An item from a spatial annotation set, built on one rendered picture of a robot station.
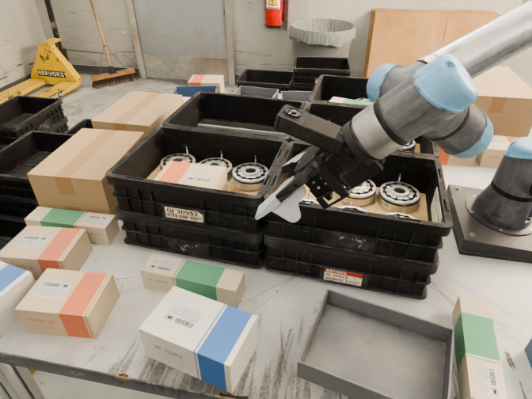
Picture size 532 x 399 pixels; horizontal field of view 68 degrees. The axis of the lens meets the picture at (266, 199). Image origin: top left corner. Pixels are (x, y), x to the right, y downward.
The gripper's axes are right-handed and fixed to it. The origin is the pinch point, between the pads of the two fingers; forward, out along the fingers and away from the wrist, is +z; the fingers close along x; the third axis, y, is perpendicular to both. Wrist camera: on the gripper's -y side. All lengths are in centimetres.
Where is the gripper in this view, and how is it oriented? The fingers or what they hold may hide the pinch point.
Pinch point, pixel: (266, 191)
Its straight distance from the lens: 70.7
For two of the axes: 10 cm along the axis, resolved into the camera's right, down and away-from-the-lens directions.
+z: -6.6, 4.5, 6.1
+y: 6.8, 7.0, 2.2
